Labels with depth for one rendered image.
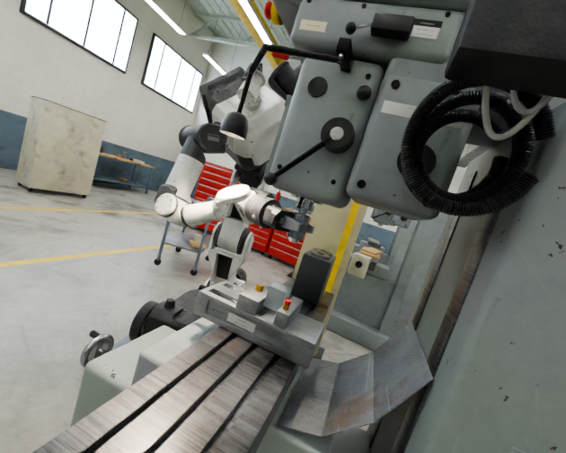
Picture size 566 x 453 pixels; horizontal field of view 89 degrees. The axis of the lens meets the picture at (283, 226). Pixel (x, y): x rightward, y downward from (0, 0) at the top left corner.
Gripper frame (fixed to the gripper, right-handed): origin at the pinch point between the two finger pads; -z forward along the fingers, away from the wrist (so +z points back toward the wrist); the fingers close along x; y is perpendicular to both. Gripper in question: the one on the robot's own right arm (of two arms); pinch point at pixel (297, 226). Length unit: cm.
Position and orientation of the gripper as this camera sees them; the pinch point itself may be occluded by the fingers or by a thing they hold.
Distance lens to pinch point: 75.9
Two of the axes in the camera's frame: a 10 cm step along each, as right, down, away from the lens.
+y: -3.1, 9.4, 1.2
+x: 6.6, 1.2, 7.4
